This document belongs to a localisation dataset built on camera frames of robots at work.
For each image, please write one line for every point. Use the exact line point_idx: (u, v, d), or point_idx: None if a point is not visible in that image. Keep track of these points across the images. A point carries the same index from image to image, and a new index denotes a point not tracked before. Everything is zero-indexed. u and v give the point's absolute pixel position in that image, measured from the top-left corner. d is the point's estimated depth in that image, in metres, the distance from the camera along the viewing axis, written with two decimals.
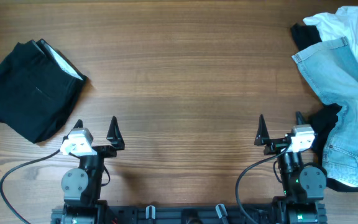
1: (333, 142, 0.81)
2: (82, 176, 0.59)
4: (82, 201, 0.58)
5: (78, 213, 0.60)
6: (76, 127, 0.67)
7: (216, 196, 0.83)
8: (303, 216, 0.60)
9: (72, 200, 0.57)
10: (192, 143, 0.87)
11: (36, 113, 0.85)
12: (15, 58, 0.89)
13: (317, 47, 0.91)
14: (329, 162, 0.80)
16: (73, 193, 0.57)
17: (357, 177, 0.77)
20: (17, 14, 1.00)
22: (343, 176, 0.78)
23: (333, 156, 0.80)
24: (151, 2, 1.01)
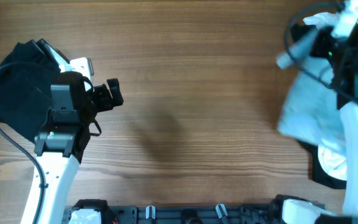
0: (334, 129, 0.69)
1: (293, 106, 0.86)
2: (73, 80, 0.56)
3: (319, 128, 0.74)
4: (71, 92, 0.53)
5: (57, 128, 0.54)
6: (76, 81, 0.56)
7: (216, 196, 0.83)
8: None
9: (59, 89, 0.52)
10: (193, 143, 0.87)
11: (36, 113, 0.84)
12: (14, 58, 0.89)
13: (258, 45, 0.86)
14: (286, 121, 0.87)
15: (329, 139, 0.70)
16: (61, 83, 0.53)
17: (314, 132, 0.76)
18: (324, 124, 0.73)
20: (16, 13, 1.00)
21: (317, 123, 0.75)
22: (299, 133, 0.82)
23: (293, 117, 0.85)
24: (151, 2, 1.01)
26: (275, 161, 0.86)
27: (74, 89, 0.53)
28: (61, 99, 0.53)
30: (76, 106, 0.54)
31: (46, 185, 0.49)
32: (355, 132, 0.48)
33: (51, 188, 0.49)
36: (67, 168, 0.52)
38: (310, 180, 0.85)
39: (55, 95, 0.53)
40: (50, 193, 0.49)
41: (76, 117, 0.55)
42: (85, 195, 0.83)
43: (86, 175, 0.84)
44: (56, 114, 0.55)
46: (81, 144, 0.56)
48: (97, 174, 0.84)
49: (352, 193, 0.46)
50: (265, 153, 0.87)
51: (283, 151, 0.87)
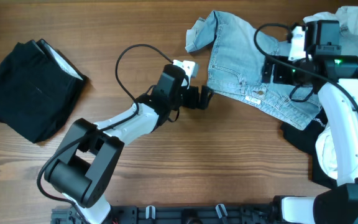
0: (250, 86, 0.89)
1: (214, 62, 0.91)
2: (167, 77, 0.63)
3: (240, 86, 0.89)
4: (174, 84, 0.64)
5: (151, 101, 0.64)
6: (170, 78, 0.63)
7: (216, 196, 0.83)
8: (341, 62, 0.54)
9: (166, 77, 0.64)
10: (193, 143, 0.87)
11: (36, 113, 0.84)
12: (14, 58, 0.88)
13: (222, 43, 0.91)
14: (211, 78, 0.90)
15: (252, 96, 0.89)
16: (169, 73, 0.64)
17: (235, 91, 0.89)
18: (245, 83, 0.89)
20: (16, 13, 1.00)
21: (239, 83, 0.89)
22: (224, 89, 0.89)
23: (215, 74, 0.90)
24: (151, 2, 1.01)
26: (275, 161, 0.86)
27: (176, 81, 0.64)
28: (166, 84, 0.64)
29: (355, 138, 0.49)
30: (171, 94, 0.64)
31: (138, 114, 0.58)
32: (339, 114, 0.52)
33: (142, 116, 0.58)
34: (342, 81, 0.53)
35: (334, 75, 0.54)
36: (151, 119, 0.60)
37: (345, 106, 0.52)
38: (309, 180, 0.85)
39: (161, 79, 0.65)
40: (137, 118, 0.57)
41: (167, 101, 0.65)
42: None
43: None
44: (155, 91, 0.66)
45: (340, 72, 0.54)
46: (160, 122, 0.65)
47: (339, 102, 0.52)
48: None
49: (344, 167, 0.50)
50: (265, 153, 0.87)
51: (283, 151, 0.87)
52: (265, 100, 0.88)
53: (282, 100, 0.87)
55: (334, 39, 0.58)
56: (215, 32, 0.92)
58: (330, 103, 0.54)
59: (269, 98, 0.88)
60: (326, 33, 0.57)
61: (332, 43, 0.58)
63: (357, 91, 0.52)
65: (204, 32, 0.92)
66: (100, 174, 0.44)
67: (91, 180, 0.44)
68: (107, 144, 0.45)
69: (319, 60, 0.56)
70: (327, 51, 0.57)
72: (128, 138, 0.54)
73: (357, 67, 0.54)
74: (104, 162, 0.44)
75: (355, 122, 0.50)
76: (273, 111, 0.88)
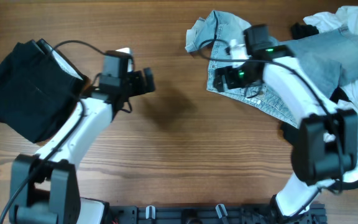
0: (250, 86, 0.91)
1: (214, 63, 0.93)
2: (111, 60, 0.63)
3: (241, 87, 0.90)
4: (121, 64, 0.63)
5: (98, 89, 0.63)
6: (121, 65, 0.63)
7: (217, 196, 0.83)
8: (273, 50, 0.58)
9: (112, 61, 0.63)
10: (193, 143, 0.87)
11: (35, 113, 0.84)
12: (14, 58, 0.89)
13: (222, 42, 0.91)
14: (211, 78, 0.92)
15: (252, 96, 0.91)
16: (113, 56, 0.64)
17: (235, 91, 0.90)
18: None
20: (17, 14, 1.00)
21: None
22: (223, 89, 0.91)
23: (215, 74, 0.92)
24: (151, 3, 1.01)
26: (275, 161, 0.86)
27: (123, 63, 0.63)
28: (113, 66, 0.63)
29: (296, 89, 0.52)
30: (122, 76, 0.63)
31: (86, 115, 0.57)
32: (281, 81, 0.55)
33: (90, 116, 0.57)
34: (278, 60, 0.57)
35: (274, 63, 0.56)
36: (103, 112, 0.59)
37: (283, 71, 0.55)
38: None
39: (106, 63, 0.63)
40: (86, 121, 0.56)
41: (118, 85, 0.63)
42: (85, 195, 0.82)
43: (87, 175, 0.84)
44: (102, 79, 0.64)
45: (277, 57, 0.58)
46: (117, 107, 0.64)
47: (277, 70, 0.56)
48: (97, 174, 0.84)
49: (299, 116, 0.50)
50: (265, 153, 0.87)
51: (283, 151, 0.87)
52: (264, 100, 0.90)
53: (281, 101, 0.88)
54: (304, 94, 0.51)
55: (267, 37, 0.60)
56: (215, 32, 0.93)
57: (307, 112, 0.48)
58: (275, 78, 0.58)
59: (268, 98, 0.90)
60: (260, 35, 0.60)
61: (265, 40, 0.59)
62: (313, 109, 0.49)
63: (293, 63, 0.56)
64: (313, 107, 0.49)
65: (204, 30, 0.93)
66: (61, 204, 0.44)
67: (56, 213, 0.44)
68: (55, 170, 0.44)
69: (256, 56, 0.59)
70: (263, 46, 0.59)
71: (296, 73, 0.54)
72: (82, 145, 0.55)
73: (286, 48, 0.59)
74: (60, 192, 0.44)
75: (293, 78, 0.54)
76: (273, 110, 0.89)
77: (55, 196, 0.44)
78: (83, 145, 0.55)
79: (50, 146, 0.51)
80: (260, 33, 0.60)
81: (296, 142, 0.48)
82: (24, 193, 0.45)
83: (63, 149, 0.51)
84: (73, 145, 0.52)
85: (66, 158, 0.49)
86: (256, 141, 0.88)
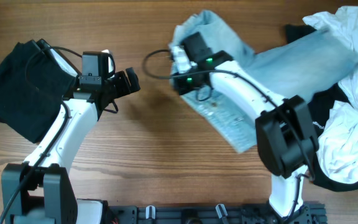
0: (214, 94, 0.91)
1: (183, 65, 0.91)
2: (91, 58, 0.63)
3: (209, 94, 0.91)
4: (99, 62, 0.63)
5: (79, 89, 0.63)
6: (101, 62, 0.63)
7: (217, 196, 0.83)
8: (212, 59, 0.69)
9: (89, 59, 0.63)
10: (194, 143, 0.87)
11: (35, 112, 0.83)
12: (14, 58, 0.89)
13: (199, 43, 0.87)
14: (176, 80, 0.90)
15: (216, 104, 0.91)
16: (91, 54, 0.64)
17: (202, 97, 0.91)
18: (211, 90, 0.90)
20: (17, 14, 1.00)
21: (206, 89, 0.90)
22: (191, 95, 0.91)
23: None
24: (151, 3, 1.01)
26: None
27: (103, 61, 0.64)
28: (91, 65, 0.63)
29: (244, 91, 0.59)
30: (102, 74, 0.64)
31: (71, 116, 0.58)
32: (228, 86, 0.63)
33: (75, 117, 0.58)
34: (220, 66, 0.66)
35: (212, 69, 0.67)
36: (88, 111, 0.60)
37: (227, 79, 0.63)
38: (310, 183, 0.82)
39: (86, 63, 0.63)
40: (71, 122, 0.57)
41: (99, 83, 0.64)
42: (84, 195, 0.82)
43: (86, 175, 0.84)
44: (82, 79, 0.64)
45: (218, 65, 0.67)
46: (102, 104, 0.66)
47: (224, 79, 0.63)
48: (98, 174, 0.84)
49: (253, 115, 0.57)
50: None
51: None
52: (216, 113, 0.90)
53: (232, 118, 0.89)
54: (251, 94, 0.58)
55: (204, 45, 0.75)
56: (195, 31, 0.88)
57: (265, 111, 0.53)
58: (221, 84, 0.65)
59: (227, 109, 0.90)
60: (196, 45, 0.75)
61: (204, 49, 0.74)
62: (266, 106, 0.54)
63: (229, 67, 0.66)
64: (262, 104, 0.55)
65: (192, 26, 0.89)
66: (57, 208, 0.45)
67: (53, 217, 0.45)
68: (46, 175, 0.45)
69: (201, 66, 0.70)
70: (204, 55, 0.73)
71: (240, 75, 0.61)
72: (71, 147, 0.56)
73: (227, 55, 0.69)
74: (55, 196, 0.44)
75: (238, 81, 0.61)
76: None
77: (50, 198, 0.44)
78: (72, 147, 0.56)
79: (38, 153, 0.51)
80: (199, 43, 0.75)
81: (258, 139, 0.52)
82: (18, 203, 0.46)
83: (51, 154, 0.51)
84: (61, 149, 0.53)
85: (56, 163, 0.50)
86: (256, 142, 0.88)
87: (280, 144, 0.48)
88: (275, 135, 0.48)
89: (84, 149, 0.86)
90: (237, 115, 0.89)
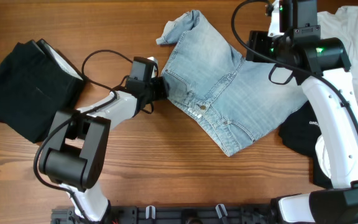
0: (196, 98, 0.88)
1: (168, 66, 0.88)
2: (140, 65, 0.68)
3: (188, 96, 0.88)
4: (146, 71, 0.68)
5: (127, 89, 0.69)
6: (146, 71, 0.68)
7: (216, 196, 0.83)
8: (323, 50, 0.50)
9: (138, 65, 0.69)
10: (193, 143, 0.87)
11: (35, 112, 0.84)
12: (14, 58, 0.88)
13: (188, 48, 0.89)
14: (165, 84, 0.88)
15: (196, 109, 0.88)
16: (141, 61, 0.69)
17: (181, 99, 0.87)
18: (192, 94, 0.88)
20: (16, 13, 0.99)
21: (187, 93, 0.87)
22: (172, 98, 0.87)
23: (168, 78, 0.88)
24: (150, 2, 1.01)
26: (275, 161, 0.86)
27: (148, 69, 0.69)
28: (139, 71, 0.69)
29: (347, 137, 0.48)
30: (146, 81, 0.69)
31: (117, 98, 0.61)
32: (327, 112, 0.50)
33: (120, 100, 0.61)
34: (325, 74, 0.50)
35: (317, 68, 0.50)
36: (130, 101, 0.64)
37: (332, 102, 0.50)
38: (310, 183, 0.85)
39: (133, 68, 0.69)
40: (117, 101, 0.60)
41: (143, 88, 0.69)
42: None
43: None
44: (129, 81, 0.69)
45: (323, 61, 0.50)
46: (141, 104, 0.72)
47: (327, 99, 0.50)
48: None
49: (338, 168, 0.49)
50: (265, 153, 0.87)
51: (283, 151, 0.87)
52: (205, 116, 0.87)
53: (220, 121, 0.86)
54: (353, 146, 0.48)
55: (314, 20, 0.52)
56: (179, 37, 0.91)
57: (357, 183, 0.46)
58: (316, 100, 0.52)
59: (210, 114, 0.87)
60: (304, 13, 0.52)
61: (309, 24, 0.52)
62: None
63: (341, 83, 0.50)
64: None
65: (179, 30, 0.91)
66: (91, 154, 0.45)
67: (86, 159, 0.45)
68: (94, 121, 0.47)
69: (297, 48, 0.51)
70: (308, 32, 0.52)
71: (350, 107, 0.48)
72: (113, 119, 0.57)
73: (341, 53, 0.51)
74: (95, 139, 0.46)
75: (345, 116, 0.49)
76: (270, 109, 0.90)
77: (90, 140, 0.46)
78: (114, 119, 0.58)
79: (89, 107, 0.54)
80: (304, 10, 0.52)
81: (326, 192, 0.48)
82: (59, 139, 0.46)
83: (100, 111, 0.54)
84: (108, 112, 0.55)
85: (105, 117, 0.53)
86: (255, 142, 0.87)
87: (351, 217, 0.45)
88: (355, 210, 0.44)
89: None
90: (225, 119, 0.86)
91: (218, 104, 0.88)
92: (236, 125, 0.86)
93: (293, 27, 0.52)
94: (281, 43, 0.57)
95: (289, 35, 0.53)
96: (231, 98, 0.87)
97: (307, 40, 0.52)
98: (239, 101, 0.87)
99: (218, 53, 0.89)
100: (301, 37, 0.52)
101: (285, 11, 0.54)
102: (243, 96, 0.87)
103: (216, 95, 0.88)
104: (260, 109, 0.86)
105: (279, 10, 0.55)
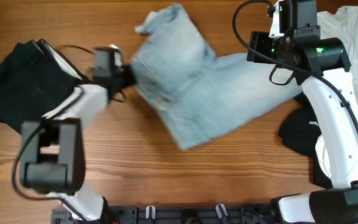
0: (172, 93, 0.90)
1: (141, 56, 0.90)
2: (100, 55, 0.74)
3: (167, 91, 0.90)
4: (109, 58, 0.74)
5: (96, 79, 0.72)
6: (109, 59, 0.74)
7: (216, 196, 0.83)
8: (323, 50, 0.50)
9: (100, 55, 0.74)
10: (193, 143, 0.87)
11: (35, 112, 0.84)
12: (15, 58, 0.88)
13: (166, 40, 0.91)
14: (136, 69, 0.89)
15: (155, 100, 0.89)
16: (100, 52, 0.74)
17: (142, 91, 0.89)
18: (170, 89, 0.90)
20: (16, 13, 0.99)
21: (166, 86, 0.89)
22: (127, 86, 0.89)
23: (139, 68, 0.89)
24: (150, 2, 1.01)
26: (275, 161, 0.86)
27: (111, 57, 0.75)
28: (100, 60, 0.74)
29: (346, 137, 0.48)
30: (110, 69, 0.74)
31: (85, 93, 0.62)
32: (326, 112, 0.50)
33: (87, 94, 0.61)
34: (327, 74, 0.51)
35: (317, 68, 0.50)
36: (99, 91, 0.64)
37: (332, 102, 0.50)
38: (310, 183, 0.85)
39: (98, 58, 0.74)
40: (86, 96, 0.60)
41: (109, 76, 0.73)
42: None
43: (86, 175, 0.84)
44: (94, 71, 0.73)
45: (323, 61, 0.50)
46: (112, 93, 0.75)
47: (327, 99, 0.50)
48: (98, 174, 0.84)
49: (338, 169, 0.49)
50: (265, 153, 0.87)
51: (283, 151, 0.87)
52: (169, 109, 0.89)
53: (186, 116, 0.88)
54: (353, 146, 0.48)
55: (314, 20, 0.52)
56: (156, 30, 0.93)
57: (357, 182, 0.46)
58: (316, 100, 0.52)
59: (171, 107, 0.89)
60: (304, 13, 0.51)
61: (310, 24, 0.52)
62: None
63: (341, 83, 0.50)
64: None
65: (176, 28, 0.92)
66: (69, 156, 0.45)
67: (65, 163, 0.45)
68: (64, 122, 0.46)
69: (297, 48, 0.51)
70: (307, 33, 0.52)
71: (350, 107, 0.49)
72: (85, 116, 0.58)
73: (341, 53, 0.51)
74: (69, 142, 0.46)
75: (345, 116, 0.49)
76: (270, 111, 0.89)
77: (64, 143, 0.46)
78: (85, 115, 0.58)
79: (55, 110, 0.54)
80: (304, 10, 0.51)
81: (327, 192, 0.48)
82: (34, 149, 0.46)
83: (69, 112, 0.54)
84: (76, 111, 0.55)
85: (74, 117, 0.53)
86: (255, 142, 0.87)
87: (350, 217, 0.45)
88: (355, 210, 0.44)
89: None
90: (178, 113, 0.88)
91: (184, 98, 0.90)
92: (198, 121, 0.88)
93: (293, 27, 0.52)
94: (281, 44, 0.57)
95: (289, 35, 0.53)
96: (196, 93, 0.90)
97: (307, 40, 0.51)
98: (204, 99, 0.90)
99: (192, 49, 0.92)
100: (301, 37, 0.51)
101: (285, 12, 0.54)
102: (208, 95, 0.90)
103: (188, 89, 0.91)
104: (224, 108, 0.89)
105: (279, 10, 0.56)
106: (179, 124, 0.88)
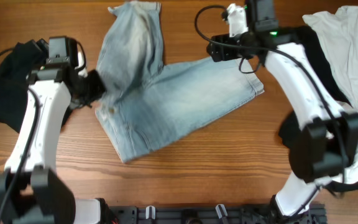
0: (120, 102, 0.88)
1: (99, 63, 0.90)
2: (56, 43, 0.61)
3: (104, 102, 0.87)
4: (66, 43, 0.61)
5: (43, 67, 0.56)
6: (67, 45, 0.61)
7: (217, 196, 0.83)
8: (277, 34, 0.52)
9: (56, 41, 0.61)
10: (193, 143, 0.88)
11: None
12: (15, 58, 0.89)
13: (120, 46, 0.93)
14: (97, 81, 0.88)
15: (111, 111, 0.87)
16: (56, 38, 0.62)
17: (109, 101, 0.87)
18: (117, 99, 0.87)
20: (16, 14, 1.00)
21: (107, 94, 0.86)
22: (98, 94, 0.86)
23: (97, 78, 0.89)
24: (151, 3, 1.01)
26: (275, 161, 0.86)
27: (70, 43, 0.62)
28: (56, 49, 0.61)
29: (303, 86, 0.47)
30: (71, 56, 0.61)
31: (41, 104, 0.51)
32: (284, 74, 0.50)
33: (45, 106, 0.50)
34: (283, 46, 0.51)
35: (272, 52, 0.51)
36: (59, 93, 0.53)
37: (288, 63, 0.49)
38: None
39: (52, 45, 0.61)
40: (43, 112, 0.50)
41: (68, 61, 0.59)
42: (85, 195, 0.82)
43: (86, 175, 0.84)
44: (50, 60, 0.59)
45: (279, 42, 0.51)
46: (72, 78, 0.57)
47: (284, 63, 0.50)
48: (97, 174, 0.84)
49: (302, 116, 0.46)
50: (265, 154, 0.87)
51: (283, 151, 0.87)
52: (111, 119, 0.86)
53: (124, 127, 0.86)
54: (309, 91, 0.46)
55: (271, 12, 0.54)
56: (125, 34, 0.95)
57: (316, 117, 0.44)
58: (277, 69, 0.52)
59: (116, 118, 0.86)
60: (263, 5, 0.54)
61: (268, 17, 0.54)
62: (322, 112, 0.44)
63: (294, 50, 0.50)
64: (317, 109, 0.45)
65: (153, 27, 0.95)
66: (48, 210, 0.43)
67: (49, 216, 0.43)
68: (33, 177, 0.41)
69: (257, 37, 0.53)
70: (266, 25, 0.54)
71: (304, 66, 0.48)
72: (53, 136, 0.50)
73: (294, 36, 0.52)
74: (46, 198, 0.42)
75: (300, 73, 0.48)
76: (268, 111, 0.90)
77: (41, 198, 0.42)
78: (53, 136, 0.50)
79: (17, 155, 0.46)
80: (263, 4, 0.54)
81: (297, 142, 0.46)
82: (10, 210, 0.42)
83: (32, 154, 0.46)
84: (41, 145, 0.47)
85: (40, 163, 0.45)
86: (255, 142, 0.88)
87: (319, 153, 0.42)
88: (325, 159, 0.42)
89: (84, 149, 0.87)
90: (145, 125, 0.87)
91: (127, 109, 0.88)
92: (138, 132, 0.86)
93: (253, 21, 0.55)
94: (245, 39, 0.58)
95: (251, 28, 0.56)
96: (156, 96, 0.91)
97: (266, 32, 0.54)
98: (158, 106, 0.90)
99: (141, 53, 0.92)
100: (261, 28, 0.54)
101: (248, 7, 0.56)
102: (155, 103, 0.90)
103: (142, 94, 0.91)
104: (166, 119, 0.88)
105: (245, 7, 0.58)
106: (144, 127, 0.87)
